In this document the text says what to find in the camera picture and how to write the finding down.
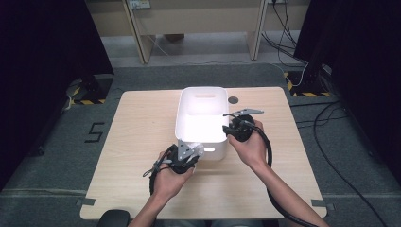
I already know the grey tape strip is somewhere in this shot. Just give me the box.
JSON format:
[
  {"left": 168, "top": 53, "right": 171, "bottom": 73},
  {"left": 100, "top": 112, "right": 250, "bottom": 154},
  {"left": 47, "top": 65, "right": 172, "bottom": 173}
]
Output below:
[
  {"left": 75, "top": 197, "right": 96, "bottom": 207},
  {"left": 311, "top": 199, "right": 336, "bottom": 212}
]

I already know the white plastic bin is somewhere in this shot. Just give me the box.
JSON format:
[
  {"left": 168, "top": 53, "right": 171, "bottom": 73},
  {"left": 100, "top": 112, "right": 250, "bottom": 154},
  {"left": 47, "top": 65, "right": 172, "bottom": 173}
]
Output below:
[{"left": 174, "top": 86, "right": 230, "bottom": 162}]

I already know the right hand-held gripper black cable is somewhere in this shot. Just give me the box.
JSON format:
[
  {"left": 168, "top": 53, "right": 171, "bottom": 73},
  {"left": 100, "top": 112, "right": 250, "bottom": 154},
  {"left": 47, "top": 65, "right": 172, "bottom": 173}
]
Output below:
[{"left": 240, "top": 118, "right": 320, "bottom": 227}]

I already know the person's right hand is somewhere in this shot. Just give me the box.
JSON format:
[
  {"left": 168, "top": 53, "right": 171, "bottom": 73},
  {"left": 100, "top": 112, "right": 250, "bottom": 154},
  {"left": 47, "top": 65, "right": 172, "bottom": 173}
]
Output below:
[{"left": 227, "top": 119, "right": 269, "bottom": 170}]

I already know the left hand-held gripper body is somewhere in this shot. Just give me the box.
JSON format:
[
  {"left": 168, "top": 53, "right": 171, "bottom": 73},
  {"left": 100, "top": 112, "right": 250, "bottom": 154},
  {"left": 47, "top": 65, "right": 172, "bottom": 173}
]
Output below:
[{"left": 165, "top": 139, "right": 197, "bottom": 175}]

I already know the beige wooden desk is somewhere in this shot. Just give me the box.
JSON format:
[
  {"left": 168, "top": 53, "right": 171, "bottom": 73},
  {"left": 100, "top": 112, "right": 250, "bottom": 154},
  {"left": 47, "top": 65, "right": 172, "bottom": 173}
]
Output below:
[{"left": 85, "top": 0, "right": 311, "bottom": 65}]

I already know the bundle of black cables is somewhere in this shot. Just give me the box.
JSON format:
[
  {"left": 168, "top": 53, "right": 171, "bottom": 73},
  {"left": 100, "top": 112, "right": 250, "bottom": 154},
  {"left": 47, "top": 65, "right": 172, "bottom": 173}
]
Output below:
[{"left": 260, "top": 0, "right": 310, "bottom": 68}]

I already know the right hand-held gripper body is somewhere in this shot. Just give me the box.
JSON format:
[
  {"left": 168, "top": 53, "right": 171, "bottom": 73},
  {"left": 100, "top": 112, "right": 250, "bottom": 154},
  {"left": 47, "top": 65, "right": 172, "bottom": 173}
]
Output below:
[{"left": 222, "top": 108, "right": 265, "bottom": 143}]

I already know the short white cable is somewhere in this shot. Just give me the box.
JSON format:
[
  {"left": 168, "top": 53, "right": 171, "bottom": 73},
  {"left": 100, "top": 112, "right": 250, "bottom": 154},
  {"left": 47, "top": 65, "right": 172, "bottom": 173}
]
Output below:
[{"left": 297, "top": 61, "right": 309, "bottom": 88}]

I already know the left hand-held gripper black cable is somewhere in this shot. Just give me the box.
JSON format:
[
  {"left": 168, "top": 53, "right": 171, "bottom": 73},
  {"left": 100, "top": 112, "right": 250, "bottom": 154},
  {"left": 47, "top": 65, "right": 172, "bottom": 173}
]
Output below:
[{"left": 142, "top": 144, "right": 178, "bottom": 197}]

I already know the white wall socket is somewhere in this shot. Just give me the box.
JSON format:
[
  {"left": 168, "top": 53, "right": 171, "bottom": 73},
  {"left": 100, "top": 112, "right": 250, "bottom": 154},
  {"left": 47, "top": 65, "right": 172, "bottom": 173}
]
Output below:
[{"left": 128, "top": 0, "right": 151, "bottom": 9}]

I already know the black curtain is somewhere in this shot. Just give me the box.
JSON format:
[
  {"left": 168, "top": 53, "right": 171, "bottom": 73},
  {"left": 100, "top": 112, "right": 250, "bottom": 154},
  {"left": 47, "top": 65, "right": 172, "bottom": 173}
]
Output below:
[
  {"left": 292, "top": 0, "right": 401, "bottom": 187},
  {"left": 0, "top": 0, "right": 115, "bottom": 190}
]

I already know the person's left hand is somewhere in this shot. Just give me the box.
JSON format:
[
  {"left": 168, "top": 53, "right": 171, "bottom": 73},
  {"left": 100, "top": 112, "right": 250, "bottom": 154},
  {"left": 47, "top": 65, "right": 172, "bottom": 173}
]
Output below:
[{"left": 153, "top": 150, "right": 196, "bottom": 201}]

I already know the long thin black floor cable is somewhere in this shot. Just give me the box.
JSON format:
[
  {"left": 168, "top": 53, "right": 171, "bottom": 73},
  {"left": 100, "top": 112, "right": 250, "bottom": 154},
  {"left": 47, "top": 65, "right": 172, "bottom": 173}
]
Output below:
[{"left": 312, "top": 101, "right": 390, "bottom": 227}]

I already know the white knitted cloth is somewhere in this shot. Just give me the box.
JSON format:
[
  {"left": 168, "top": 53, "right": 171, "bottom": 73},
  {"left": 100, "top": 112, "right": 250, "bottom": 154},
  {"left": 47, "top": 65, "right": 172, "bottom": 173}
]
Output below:
[{"left": 188, "top": 141, "right": 206, "bottom": 158}]

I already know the black stand with striped tape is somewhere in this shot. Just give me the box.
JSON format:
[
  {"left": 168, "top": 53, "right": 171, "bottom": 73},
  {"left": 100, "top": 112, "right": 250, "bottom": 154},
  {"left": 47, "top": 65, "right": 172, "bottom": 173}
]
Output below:
[
  {"left": 67, "top": 74, "right": 114, "bottom": 106},
  {"left": 283, "top": 46, "right": 333, "bottom": 98}
]

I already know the hand-held gripper black cable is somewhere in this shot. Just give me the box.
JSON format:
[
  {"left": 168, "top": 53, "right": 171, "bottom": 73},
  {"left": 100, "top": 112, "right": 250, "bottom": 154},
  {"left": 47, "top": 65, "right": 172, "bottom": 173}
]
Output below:
[
  {"left": 240, "top": 118, "right": 320, "bottom": 227},
  {"left": 142, "top": 144, "right": 178, "bottom": 197}
]

